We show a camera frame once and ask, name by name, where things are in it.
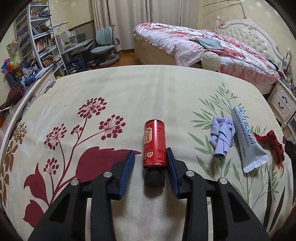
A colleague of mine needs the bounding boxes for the study desk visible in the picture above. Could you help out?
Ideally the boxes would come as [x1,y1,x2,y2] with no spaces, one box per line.
[55,31,94,70]

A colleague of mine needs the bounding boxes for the grey-blue desk chair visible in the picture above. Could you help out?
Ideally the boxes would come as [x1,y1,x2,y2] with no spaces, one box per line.
[91,25,120,67]

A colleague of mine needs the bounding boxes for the pink floral quilt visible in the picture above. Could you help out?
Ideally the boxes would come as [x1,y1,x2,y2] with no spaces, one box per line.
[133,23,280,86]

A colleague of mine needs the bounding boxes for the black trash bin with liner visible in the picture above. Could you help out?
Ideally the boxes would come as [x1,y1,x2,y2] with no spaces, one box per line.
[283,137,296,164]

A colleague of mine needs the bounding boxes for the floral tablecloth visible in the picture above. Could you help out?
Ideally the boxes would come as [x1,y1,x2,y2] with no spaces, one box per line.
[1,65,293,240]

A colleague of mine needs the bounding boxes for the white nightstand with drawers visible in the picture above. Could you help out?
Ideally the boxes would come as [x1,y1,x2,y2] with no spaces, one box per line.
[267,80,295,128]

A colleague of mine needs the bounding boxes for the dark red scrap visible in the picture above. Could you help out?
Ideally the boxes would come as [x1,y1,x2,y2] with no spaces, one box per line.
[253,130,285,177]

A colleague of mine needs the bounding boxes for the bed with white headboard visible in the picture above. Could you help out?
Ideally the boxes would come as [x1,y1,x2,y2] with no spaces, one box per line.
[133,18,292,94]

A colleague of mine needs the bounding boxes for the white bookshelf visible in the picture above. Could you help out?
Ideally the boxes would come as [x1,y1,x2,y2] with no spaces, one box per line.
[14,1,68,77]

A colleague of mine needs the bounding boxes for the metal canopy rod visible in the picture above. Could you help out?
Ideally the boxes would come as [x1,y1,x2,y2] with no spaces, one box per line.
[202,0,247,19]

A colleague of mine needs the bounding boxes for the lavender paper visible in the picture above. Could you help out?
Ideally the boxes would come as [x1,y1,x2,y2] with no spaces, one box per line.
[210,116,236,160]

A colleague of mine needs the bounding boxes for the red bottle with black cap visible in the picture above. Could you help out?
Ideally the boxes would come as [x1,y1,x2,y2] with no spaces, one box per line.
[143,120,167,188]

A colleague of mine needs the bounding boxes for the folded grey cloth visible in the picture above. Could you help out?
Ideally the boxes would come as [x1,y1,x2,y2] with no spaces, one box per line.
[189,38,224,50]

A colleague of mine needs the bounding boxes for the camel milk powder sachet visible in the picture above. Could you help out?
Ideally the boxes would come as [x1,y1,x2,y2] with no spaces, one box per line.
[231,106,269,173]

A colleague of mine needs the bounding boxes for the translucent plastic drawer unit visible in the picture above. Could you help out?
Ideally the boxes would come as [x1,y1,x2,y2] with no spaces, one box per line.
[282,115,296,144]

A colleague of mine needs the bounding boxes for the beige curtains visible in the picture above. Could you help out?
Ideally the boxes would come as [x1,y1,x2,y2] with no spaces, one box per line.
[92,0,198,51]

